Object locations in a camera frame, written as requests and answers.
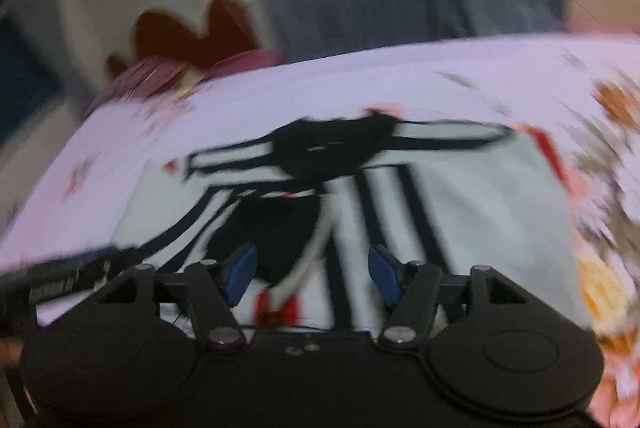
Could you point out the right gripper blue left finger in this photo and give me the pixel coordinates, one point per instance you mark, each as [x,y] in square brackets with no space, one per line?
[214,289]

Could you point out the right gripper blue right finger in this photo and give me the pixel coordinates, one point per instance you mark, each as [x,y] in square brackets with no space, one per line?
[410,290]

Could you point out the white black striped sweater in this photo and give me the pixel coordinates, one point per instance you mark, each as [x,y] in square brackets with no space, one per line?
[314,196]

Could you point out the pink pillow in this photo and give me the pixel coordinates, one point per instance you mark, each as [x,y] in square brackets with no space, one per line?
[155,75]

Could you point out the pink floral bed sheet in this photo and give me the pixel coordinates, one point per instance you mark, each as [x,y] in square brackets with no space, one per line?
[125,355]

